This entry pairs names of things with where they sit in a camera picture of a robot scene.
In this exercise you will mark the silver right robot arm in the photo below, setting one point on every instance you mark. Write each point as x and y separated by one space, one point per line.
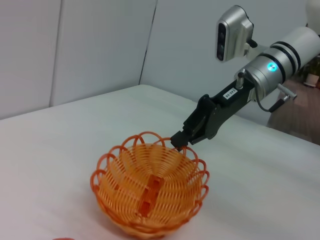
287 55

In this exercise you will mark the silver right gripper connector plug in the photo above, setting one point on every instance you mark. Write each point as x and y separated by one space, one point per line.
241 80

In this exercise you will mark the potted plant white pot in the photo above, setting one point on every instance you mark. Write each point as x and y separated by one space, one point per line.
312 79

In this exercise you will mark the orange woven plastic basket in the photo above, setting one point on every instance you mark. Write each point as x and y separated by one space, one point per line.
125 190

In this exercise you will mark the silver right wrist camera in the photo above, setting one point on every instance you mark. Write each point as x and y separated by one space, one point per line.
232 32

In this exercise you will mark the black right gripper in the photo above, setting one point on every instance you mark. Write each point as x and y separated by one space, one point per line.
228 107

